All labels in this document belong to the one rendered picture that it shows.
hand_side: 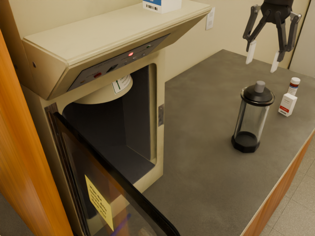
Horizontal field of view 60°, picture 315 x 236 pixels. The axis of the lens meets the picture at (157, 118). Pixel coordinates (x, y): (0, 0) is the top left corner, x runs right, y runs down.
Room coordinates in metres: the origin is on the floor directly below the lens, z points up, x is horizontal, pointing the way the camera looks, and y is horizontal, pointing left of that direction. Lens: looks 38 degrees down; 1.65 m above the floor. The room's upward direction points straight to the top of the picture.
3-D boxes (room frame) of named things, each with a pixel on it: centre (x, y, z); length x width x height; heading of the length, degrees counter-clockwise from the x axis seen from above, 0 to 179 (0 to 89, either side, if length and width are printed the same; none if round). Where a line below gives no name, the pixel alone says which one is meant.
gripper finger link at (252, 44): (0.80, -0.29, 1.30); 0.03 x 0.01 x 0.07; 137
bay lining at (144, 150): (0.58, 0.18, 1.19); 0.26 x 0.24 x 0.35; 138
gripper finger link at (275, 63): (0.75, -0.35, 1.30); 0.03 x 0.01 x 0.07; 137
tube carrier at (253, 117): (0.76, -0.33, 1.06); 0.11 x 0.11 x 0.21
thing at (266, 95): (0.76, -0.33, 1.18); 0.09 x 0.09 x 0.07
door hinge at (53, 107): (0.38, 0.18, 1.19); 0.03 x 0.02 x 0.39; 138
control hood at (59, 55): (0.46, 0.04, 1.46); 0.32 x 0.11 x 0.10; 138
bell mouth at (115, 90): (0.58, 0.15, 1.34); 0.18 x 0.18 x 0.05
